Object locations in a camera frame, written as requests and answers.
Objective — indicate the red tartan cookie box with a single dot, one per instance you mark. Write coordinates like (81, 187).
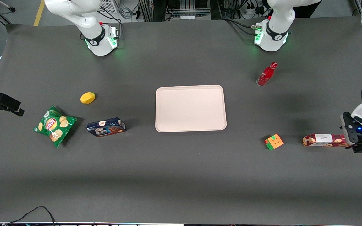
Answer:
(322, 139)

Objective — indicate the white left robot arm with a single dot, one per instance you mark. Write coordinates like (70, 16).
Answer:
(275, 34)

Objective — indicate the dark blue cookie box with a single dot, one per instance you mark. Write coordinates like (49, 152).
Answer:
(105, 127)

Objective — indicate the white perforated box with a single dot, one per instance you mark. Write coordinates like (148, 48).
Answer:
(108, 5)

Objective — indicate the cream plastic tray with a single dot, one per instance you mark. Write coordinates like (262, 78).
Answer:
(190, 108)

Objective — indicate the green chips bag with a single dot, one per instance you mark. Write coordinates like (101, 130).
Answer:
(53, 125)

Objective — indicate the colourful puzzle cube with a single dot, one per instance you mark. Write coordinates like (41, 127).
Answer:
(274, 142)

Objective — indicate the yellow lemon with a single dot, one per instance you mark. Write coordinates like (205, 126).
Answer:
(87, 98)

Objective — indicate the red soda bottle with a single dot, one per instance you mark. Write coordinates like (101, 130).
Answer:
(265, 76)

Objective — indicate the aluminium equipment rack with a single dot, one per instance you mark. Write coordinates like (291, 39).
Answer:
(174, 8)

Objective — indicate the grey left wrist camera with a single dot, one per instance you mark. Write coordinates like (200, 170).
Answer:
(347, 128)

